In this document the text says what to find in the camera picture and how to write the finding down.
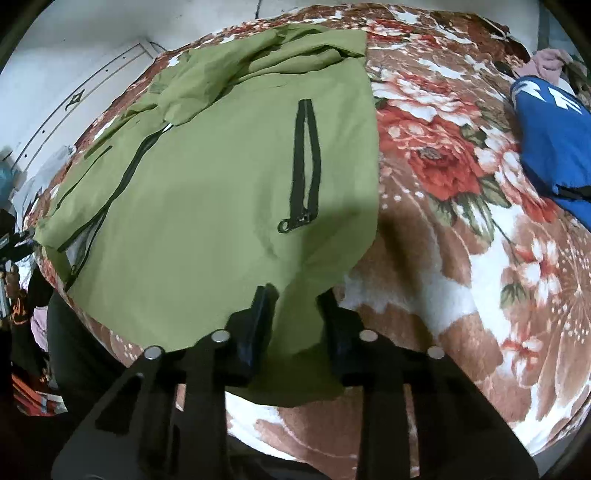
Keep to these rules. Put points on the blue garment with white print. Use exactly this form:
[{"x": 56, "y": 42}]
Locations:
[{"x": 554, "y": 138}]

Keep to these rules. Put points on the grey cloth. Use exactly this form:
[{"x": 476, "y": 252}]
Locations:
[{"x": 48, "y": 177}]

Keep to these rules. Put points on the pink cloth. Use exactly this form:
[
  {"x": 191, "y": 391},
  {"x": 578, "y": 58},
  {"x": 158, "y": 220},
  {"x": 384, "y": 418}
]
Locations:
[{"x": 547, "y": 64}]

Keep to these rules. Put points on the green hooded jacket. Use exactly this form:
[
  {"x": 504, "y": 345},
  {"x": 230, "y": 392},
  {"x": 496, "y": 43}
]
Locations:
[{"x": 221, "y": 184}]

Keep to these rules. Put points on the white headboard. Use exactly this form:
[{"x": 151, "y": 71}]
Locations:
[{"x": 69, "y": 106}]

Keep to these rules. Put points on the floral blanket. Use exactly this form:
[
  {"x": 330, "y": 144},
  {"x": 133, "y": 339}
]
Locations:
[{"x": 461, "y": 230}]

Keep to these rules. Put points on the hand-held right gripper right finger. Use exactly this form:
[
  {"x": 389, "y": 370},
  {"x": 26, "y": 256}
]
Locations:
[{"x": 344, "y": 344}]

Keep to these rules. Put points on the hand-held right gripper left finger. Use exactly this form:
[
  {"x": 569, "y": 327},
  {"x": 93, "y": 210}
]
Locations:
[{"x": 251, "y": 337}]

